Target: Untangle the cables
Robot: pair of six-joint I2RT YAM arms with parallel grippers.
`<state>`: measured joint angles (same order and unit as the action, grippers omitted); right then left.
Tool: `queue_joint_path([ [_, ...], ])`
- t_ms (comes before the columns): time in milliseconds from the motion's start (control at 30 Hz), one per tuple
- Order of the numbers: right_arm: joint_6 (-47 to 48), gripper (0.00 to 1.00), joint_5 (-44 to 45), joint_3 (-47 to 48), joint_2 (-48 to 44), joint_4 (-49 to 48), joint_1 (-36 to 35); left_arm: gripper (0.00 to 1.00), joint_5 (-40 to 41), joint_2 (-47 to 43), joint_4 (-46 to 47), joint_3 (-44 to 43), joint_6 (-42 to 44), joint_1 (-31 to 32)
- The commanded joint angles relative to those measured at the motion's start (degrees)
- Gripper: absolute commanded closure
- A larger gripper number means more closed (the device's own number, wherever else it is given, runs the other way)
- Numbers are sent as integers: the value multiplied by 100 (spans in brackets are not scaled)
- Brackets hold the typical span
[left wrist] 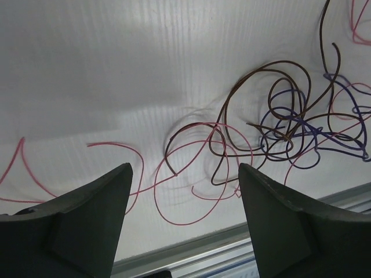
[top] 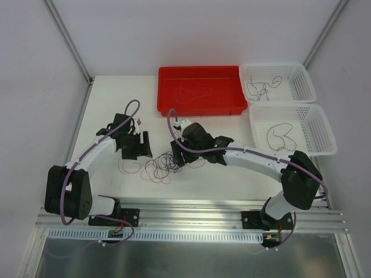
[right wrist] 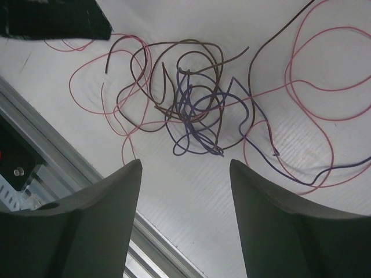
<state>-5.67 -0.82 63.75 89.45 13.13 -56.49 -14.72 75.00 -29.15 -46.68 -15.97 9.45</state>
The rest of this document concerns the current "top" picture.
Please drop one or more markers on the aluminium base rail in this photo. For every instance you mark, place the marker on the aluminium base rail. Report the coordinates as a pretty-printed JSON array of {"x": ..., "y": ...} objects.
[{"x": 224, "y": 215}]

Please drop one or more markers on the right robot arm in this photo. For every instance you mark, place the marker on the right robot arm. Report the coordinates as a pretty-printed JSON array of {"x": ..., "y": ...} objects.
[{"x": 299, "y": 178}]

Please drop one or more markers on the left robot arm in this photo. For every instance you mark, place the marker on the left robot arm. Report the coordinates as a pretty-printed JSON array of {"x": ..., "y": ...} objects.
[{"x": 68, "y": 188}]

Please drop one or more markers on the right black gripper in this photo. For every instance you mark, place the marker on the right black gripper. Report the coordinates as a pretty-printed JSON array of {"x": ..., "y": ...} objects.
[{"x": 183, "y": 151}]

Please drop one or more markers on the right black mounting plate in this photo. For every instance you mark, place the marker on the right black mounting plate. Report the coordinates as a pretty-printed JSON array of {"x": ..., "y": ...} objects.
[{"x": 252, "y": 220}]

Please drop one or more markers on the far white perforated basket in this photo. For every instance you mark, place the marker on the far white perforated basket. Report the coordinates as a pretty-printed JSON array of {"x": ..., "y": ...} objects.
[{"x": 276, "y": 82}]

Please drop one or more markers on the red plastic tray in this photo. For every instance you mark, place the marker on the red plastic tray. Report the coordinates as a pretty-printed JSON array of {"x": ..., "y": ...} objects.
[{"x": 213, "y": 90}]

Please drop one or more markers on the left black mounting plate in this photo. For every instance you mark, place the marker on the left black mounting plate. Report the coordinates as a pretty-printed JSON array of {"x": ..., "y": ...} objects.
[{"x": 131, "y": 216}]

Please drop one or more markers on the aluminium frame post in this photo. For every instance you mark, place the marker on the aluminium frame post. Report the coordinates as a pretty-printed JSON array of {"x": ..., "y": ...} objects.
[
  {"x": 57, "y": 19},
  {"x": 338, "y": 10}
]

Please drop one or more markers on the white perforated basket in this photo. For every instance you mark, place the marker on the white perforated basket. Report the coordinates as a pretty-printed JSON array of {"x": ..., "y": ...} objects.
[
  {"x": 285, "y": 128},
  {"x": 276, "y": 82}
]

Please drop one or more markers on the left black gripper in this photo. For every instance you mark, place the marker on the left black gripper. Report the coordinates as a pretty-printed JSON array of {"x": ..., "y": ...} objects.
[{"x": 135, "y": 146}]

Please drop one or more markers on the white slotted cable duct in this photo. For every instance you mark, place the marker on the white slotted cable duct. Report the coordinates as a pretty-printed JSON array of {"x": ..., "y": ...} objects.
[{"x": 157, "y": 236}]

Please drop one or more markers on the left aluminium frame post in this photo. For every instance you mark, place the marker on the left aluminium frame post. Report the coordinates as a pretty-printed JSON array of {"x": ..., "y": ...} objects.
[{"x": 57, "y": 19}]

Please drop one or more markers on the near white perforated basket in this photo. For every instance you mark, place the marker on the near white perforated basket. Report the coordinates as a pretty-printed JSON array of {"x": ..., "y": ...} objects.
[{"x": 285, "y": 128}]

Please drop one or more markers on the black mounting plate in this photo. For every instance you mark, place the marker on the black mounting plate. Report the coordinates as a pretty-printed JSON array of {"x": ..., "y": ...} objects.
[
  {"x": 131, "y": 216},
  {"x": 252, "y": 220}
]

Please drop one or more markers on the right aluminium frame post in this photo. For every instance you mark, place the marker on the right aluminium frame post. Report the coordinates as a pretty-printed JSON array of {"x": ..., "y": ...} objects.
[{"x": 338, "y": 10}]

